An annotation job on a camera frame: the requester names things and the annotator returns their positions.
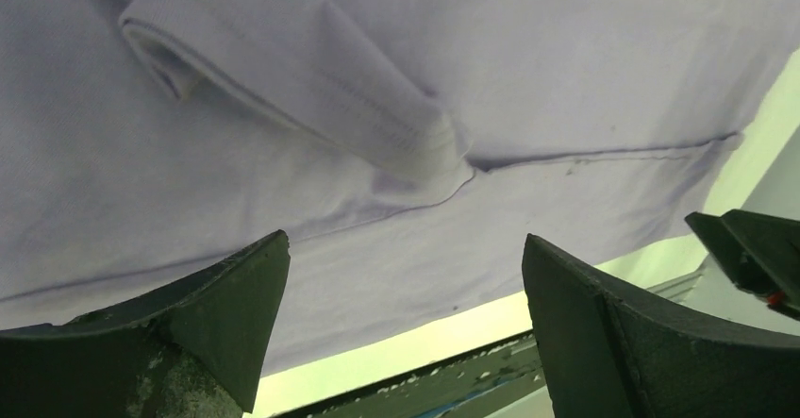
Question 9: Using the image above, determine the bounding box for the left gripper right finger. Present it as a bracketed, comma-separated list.
[522, 235, 799, 417]

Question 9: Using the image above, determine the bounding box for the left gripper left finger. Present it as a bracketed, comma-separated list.
[1, 231, 290, 417]

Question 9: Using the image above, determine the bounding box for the purple t shirt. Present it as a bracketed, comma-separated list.
[1, 0, 799, 372]

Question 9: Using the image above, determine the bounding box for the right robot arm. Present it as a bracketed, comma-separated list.
[685, 209, 799, 321]

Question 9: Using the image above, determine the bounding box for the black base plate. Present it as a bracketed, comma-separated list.
[277, 330, 545, 418]

